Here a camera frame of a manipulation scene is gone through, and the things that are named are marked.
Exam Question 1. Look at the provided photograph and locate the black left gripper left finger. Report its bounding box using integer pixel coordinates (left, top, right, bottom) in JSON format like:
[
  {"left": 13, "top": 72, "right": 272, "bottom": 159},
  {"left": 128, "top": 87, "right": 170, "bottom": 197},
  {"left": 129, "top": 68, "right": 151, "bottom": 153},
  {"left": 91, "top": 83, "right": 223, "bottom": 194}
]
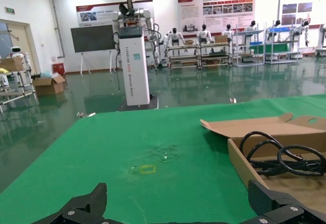
[{"left": 33, "top": 182, "right": 107, "bottom": 224}]

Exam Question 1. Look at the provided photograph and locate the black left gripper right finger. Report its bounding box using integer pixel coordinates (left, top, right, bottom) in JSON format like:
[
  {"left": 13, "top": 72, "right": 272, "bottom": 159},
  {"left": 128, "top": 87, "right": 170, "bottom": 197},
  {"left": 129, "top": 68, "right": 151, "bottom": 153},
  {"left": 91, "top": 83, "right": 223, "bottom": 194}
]
[{"left": 248, "top": 179, "right": 326, "bottom": 224}]

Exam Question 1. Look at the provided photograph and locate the black power cable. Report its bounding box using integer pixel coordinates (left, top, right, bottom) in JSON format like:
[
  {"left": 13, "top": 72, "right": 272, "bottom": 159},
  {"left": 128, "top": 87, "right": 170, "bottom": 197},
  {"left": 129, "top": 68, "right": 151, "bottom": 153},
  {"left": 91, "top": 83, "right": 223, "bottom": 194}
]
[{"left": 239, "top": 131, "right": 326, "bottom": 178}]

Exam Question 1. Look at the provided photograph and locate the smaller open cardboard box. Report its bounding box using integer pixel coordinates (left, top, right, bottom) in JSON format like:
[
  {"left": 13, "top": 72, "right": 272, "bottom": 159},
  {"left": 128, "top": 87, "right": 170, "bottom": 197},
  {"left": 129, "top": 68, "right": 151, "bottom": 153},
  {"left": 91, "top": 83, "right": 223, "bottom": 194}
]
[{"left": 200, "top": 113, "right": 326, "bottom": 204}]

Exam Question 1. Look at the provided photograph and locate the open cardboard box on floor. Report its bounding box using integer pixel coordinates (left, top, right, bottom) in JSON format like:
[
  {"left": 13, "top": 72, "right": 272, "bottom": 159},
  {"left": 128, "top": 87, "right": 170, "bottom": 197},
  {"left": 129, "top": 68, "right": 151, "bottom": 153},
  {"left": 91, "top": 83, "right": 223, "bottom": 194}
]
[{"left": 32, "top": 75, "right": 66, "bottom": 96}]

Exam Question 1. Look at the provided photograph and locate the closed cardboard box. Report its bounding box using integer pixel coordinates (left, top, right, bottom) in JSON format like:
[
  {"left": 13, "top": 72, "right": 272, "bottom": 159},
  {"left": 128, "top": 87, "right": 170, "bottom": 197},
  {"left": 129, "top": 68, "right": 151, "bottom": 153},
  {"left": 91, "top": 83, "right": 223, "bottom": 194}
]
[{"left": 0, "top": 57, "right": 25, "bottom": 72}]

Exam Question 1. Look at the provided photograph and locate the green table cloth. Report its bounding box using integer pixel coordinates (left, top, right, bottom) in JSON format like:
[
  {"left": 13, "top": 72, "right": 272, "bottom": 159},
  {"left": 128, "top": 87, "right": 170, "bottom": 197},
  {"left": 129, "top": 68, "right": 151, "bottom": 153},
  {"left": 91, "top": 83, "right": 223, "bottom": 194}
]
[{"left": 0, "top": 94, "right": 326, "bottom": 224}]

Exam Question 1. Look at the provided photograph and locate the yellow tape square mark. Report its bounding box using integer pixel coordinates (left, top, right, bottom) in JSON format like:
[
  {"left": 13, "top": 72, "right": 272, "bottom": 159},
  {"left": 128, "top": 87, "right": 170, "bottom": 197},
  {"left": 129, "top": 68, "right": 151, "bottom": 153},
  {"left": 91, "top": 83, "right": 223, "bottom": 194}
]
[{"left": 139, "top": 164, "right": 157, "bottom": 176}]

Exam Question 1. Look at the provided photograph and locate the white pipe rack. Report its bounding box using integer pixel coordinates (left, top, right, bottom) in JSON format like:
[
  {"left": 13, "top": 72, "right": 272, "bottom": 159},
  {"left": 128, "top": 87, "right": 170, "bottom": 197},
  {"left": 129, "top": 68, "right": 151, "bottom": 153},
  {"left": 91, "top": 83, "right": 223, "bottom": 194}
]
[{"left": 0, "top": 55, "right": 39, "bottom": 113}]

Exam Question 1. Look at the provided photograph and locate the black display screen on stand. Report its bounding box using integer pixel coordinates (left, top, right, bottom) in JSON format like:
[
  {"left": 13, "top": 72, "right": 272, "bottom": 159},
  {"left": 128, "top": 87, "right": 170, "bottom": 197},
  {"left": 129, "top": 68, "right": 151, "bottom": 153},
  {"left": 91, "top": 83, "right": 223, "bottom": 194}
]
[{"left": 70, "top": 24, "right": 120, "bottom": 76}]

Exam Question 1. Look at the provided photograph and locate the small white round-head robot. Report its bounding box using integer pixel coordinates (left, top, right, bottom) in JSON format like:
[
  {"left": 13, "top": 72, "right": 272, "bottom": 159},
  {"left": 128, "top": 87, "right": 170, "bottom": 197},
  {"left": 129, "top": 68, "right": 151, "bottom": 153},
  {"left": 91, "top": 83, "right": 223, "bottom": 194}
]
[{"left": 6, "top": 46, "right": 31, "bottom": 68}]

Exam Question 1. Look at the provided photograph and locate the metal shelf rack with blue bins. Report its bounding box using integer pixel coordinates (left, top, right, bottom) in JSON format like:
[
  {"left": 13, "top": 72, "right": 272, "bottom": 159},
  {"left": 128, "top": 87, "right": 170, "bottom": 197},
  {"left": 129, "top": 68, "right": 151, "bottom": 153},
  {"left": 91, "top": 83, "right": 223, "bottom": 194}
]
[{"left": 263, "top": 26, "right": 304, "bottom": 65}]

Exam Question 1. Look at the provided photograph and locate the beige door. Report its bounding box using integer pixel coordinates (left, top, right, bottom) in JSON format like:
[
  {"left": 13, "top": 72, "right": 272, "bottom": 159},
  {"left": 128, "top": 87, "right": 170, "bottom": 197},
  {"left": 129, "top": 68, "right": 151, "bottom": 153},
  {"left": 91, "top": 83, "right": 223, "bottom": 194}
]
[{"left": 0, "top": 19, "right": 35, "bottom": 82}]

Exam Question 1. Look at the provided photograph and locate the white humanoid robot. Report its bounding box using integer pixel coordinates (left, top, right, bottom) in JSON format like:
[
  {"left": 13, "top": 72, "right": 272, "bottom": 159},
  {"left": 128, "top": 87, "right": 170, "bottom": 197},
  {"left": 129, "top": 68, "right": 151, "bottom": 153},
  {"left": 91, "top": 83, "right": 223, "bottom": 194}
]
[
  {"left": 243, "top": 19, "right": 258, "bottom": 44},
  {"left": 221, "top": 23, "right": 237, "bottom": 43},
  {"left": 162, "top": 27, "right": 186, "bottom": 50},
  {"left": 268, "top": 19, "right": 283, "bottom": 41},
  {"left": 300, "top": 19, "right": 312, "bottom": 48},
  {"left": 196, "top": 24, "right": 214, "bottom": 44}
]

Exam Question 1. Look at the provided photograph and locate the wall poster with robot photo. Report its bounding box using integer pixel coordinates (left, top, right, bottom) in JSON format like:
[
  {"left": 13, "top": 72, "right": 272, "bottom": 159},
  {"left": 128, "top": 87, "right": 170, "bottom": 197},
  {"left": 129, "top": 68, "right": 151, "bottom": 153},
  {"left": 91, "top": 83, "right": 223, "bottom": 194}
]
[{"left": 75, "top": 0, "right": 154, "bottom": 29}]

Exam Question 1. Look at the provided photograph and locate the wide red white wall poster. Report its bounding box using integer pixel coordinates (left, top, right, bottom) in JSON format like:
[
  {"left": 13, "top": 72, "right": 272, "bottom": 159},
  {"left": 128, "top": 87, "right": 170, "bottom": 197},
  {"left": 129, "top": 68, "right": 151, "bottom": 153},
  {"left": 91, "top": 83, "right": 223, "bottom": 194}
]
[{"left": 177, "top": 0, "right": 256, "bottom": 34}]

